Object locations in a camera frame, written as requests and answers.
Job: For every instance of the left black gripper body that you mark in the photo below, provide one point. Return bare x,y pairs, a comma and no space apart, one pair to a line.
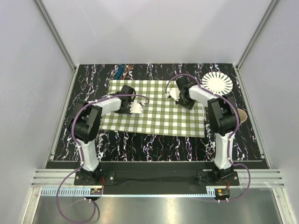
126,111

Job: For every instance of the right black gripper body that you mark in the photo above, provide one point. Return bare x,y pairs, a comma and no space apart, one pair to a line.
185,102

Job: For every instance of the white blue striped plate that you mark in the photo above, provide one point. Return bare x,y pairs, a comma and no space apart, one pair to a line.
217,82

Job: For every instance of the green checkered cloth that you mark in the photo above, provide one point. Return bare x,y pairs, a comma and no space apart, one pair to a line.
161,116

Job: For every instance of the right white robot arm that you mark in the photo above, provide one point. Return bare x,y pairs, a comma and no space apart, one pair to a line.
223,116

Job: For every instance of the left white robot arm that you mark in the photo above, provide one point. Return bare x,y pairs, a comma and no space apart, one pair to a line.
86,119

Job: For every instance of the blue plastic knife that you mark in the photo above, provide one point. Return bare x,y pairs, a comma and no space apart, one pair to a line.
119,72

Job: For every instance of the brown wooden fork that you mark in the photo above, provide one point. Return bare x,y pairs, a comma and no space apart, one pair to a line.
128,70

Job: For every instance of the beige paper cup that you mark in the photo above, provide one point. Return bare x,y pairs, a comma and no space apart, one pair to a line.
242,115

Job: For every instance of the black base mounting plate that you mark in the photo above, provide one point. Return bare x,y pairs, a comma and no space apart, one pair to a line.
201,173

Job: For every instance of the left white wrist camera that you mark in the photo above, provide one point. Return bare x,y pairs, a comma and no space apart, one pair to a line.
137,108

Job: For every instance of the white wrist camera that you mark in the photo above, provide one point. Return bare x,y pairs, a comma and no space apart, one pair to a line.
137,108
173,93

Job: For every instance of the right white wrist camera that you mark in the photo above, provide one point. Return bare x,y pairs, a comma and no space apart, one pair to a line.
173,93

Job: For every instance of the aluminium front rail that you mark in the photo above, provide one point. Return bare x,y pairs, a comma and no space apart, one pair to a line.
55,182

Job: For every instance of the right aluminium frame post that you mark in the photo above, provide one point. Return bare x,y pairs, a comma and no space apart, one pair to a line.
262,24

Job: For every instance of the aluminium frame post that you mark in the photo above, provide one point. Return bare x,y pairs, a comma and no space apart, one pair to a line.
51,27
262,24

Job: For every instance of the left aluminium frame post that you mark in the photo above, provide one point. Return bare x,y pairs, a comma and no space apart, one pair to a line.
51,27

